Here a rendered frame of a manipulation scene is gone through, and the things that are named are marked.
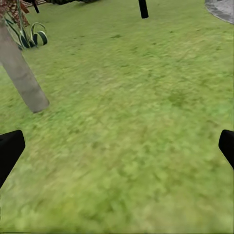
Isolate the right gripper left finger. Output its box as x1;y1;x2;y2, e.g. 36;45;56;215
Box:
0;130;25;188

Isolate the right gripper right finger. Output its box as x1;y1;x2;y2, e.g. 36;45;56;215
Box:
219;129;234;169

